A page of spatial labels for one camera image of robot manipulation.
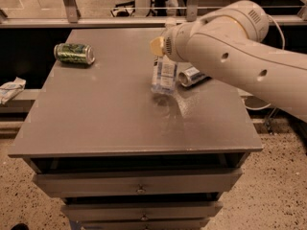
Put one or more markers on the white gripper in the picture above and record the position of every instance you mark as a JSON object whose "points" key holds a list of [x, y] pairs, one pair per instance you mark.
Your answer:
{"points": [[173, 45]]}

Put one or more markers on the clear plastic bottle blue label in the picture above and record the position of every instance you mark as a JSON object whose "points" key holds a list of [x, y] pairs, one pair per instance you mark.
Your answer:
{"points": [[164, 70]]}

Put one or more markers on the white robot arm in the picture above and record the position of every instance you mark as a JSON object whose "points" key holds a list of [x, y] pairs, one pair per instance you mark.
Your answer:
{"points": [[226, 45]]}

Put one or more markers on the blue silver soda can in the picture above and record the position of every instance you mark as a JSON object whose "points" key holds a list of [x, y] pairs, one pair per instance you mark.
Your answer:
{"points": [[191, 76]]}

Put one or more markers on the green soda can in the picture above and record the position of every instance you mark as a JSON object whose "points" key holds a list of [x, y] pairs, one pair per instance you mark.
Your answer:
{"points": [[74, 53]]}

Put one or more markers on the grey metal railing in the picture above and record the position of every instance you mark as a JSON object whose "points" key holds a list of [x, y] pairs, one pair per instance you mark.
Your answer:
{"points": [[101, 13]]}

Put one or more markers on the grey drawer cabinet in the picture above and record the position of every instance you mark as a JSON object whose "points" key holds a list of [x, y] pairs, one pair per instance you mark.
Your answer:
{"points": [[105, 118]]}

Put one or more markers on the top grey drawer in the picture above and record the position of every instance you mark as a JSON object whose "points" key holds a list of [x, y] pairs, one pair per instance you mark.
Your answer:
{"points": [[137, 183]]}

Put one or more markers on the grey drawer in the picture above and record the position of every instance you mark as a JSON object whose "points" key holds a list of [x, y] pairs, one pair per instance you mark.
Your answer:
{"points": [[137, 183], [143, 211], [166, 224]]}

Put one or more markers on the middle grey drawer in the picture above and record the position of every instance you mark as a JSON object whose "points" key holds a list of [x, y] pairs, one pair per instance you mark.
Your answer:
{"points": [[143, 211]]}

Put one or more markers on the bottom grey drawer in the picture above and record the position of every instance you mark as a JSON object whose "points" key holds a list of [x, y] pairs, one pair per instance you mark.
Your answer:
{"points": [[166, 224]]}

